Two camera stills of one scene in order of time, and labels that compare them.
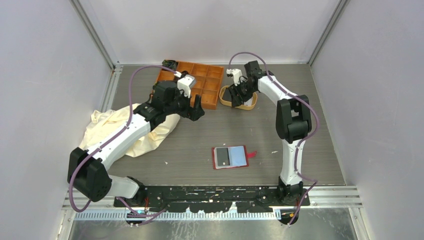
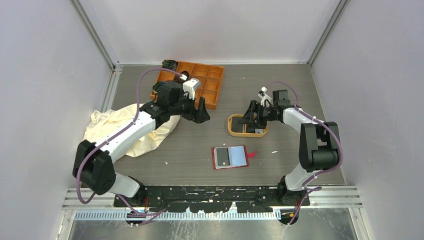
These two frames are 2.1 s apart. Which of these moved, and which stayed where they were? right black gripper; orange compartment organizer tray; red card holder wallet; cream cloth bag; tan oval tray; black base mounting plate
Moved: right black gripper; tan oval tray
Stayed: cream cloth bag; red card holder wallet; black base mounting plate; orange compartment organizer tray
